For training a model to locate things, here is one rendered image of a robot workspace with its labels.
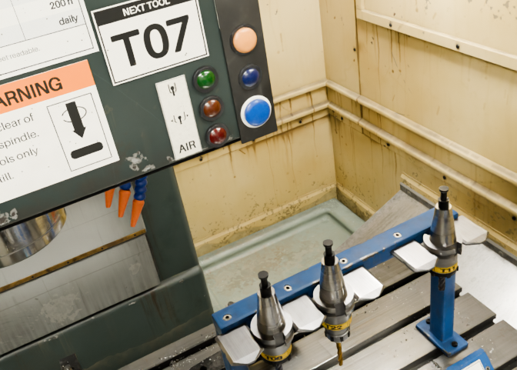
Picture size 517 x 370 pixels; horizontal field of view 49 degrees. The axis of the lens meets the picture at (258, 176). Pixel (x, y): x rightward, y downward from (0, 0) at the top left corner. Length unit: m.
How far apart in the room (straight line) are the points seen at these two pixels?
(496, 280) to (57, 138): 1.20
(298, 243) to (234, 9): 1.53
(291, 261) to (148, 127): 1.44
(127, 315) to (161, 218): 0.28
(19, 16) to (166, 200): 0.96
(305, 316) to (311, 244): 1.14
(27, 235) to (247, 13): 0.38
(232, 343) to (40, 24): 0.55
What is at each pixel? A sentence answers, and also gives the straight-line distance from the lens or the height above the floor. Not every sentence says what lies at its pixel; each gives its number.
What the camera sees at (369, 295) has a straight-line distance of 0.93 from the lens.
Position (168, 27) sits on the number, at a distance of 0.55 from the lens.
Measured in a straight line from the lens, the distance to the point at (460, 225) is 1.06.
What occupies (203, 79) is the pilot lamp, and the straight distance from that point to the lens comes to 0.57.
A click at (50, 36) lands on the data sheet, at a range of 0.53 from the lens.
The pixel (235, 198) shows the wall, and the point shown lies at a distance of 1.96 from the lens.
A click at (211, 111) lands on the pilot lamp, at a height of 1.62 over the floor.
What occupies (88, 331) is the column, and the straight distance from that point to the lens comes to 1.56.
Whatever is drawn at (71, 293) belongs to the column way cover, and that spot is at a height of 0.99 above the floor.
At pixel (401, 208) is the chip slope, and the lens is 1.75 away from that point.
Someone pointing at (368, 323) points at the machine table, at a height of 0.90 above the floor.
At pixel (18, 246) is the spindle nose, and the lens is 0.75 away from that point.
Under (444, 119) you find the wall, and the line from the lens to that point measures 1.53.
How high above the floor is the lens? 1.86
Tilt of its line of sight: 32 degrees down
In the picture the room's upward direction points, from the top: 10 degrees counter-clockwise
